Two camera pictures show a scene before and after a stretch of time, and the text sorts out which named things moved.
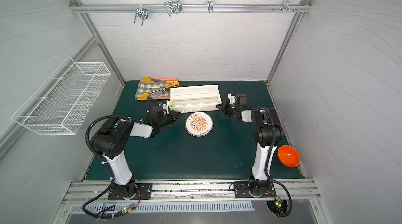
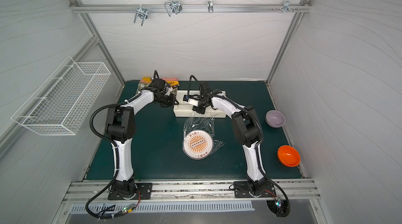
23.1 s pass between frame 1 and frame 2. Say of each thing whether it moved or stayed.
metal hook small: stayed
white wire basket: stayed
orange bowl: stayed
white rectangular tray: moved
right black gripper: moved
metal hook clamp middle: stayed
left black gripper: moved
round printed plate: moved
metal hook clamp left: stayed
